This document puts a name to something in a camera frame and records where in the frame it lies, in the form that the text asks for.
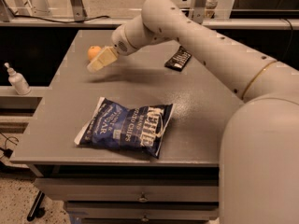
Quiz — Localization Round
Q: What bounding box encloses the grey drawer cabinet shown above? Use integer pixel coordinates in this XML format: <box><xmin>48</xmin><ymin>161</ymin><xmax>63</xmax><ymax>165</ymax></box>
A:
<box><xmin>12</xmin><ymin>31</ymin><xmax>241</xmax><ymax>224</ymax></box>

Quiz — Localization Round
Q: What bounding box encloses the black cable on floor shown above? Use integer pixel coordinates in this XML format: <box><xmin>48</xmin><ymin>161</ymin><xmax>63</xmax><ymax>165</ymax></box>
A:
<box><xmin>0</xmin><ymin>133</ymin><xmax>20</xmax><ymax>161</ymax></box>

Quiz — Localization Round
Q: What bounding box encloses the top grey drawer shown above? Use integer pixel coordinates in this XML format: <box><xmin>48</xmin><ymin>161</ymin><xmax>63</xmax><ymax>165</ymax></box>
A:
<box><xmin>35</xmin><ymin>178</ymin><xmax>219</xmax><ymax>203</ymax></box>

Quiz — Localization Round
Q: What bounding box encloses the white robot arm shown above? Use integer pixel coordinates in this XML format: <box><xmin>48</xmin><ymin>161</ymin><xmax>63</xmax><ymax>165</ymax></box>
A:
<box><xmin>88</xmin><ymin>0</ymin><xmax>299</xmax><ymax>224</ymax></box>

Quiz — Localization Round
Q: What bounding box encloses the grey metal bracket leg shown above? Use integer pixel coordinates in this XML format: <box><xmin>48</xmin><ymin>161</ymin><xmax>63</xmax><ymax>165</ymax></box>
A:
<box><xmin>70</xmin><ymin>0</ymin><xmax>87</xmax><ymax>22</ymax></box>

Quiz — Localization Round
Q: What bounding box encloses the black cable on shelf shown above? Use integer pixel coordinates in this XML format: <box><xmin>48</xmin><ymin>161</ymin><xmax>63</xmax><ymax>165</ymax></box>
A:
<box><xmin>12</xmin><ymin>14</ymin><xmax>110</xmax><ymax>24</ymax></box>

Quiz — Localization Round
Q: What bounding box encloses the white pump bottle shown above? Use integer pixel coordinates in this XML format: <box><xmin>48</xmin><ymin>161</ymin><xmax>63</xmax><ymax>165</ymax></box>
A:
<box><xmin>5</xmin><ymin>63</ymin><xmax>31</xmax><ymax>95</ymax></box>

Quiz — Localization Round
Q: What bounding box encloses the black snack bar wrapper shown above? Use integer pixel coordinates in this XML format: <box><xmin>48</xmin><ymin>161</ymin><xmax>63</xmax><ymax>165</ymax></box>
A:
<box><xmin>164</xmin><ymin>46</ymin><xmax>192</xmax><ymax>72</ymax></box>

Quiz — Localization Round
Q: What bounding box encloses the blue Kettle chip bag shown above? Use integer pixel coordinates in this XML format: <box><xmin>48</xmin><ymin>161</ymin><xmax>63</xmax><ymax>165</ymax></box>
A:
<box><xmin>74</xmin><ymin>97</ymin><xmax>174</xmax><ymax>158</ymax></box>

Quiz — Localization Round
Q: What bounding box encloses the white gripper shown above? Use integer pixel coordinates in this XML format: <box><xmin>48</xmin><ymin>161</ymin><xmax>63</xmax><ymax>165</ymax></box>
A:
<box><xmin>87</xmin><ymin>25</ymin><xmax>136</xmax><ymax>73</ymax></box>

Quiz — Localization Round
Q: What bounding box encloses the grey drawer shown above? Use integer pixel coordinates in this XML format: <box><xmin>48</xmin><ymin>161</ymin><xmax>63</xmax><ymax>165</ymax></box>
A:
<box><xmin>64</xmin><ymin>202</ymin><xmax>219</xmax><ymax>221</ymax></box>
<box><xmin>35</xmin><ymin>178</ymin><xmax>219</xmax><ymax>203</ymax></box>

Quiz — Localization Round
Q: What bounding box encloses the grey metal post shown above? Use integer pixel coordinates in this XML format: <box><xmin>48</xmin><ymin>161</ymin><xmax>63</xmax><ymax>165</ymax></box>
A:
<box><xmin>189</xmin><ymin>0</ymin><xmax>206</xmax><ymax>23</ymax></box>

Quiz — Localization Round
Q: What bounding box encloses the orange fruit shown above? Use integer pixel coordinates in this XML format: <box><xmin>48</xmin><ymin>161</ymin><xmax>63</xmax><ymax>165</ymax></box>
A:
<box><xmin>87</xmin><ymin>46</ymin><xmax>102</xmax><ymax>61</ymax></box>

